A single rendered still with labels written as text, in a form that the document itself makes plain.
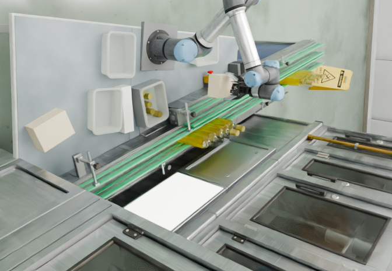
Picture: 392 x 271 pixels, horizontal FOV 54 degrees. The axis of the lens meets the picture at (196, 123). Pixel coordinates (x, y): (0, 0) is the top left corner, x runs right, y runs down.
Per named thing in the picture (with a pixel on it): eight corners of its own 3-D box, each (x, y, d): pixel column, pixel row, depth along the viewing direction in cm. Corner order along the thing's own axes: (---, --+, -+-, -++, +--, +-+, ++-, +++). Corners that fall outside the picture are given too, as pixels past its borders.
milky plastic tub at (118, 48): (96, 76, 188) (107, 78, 183) (97, 30, 184) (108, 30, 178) (124, 76, 201) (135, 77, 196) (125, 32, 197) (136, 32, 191)
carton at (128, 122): (117, 131, 202) (125, 133, 198) (114, 86, 195) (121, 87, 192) (126, 128, 207) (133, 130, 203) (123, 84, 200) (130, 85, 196)
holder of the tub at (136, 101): (138, 134, 214) (147, 137, 209) (129, 87, 203) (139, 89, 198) (160, 123, 225) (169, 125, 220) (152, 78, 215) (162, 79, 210)
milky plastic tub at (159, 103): (136, 126, 211) (147, 129, 206) (129, 87, 203) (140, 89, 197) (159, 115, 223) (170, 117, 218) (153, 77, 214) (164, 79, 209)
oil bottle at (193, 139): (177, 142, 220) (206, 149, 207) (176, 132, 218) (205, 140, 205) (184, 138, 224) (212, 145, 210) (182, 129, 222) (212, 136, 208)
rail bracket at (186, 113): (178, 129, 218) (195, 134, 211) (174, 101, 212) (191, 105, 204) (182, 127, 220) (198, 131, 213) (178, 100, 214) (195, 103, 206)
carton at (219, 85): (209, 73, 204) (220, 75, 200) (226, 73, 216) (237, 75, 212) (207, 96, 207) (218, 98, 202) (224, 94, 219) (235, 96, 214)
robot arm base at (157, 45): (150, 31, 205) (163, 32, 199) (170, 34, 216) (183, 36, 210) (147, 60, 208) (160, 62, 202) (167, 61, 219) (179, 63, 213)
